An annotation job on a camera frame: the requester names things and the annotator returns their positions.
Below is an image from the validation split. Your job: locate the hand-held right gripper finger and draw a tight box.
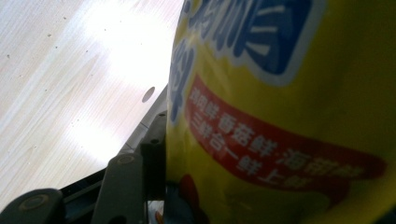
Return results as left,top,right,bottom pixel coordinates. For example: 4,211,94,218
139,110,168,201

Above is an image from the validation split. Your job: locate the grey table grommet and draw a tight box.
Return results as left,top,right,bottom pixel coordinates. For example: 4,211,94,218
141,86,156,104

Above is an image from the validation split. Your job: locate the yellow seasoning pouch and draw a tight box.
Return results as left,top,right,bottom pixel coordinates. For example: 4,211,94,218
146,0,396,224

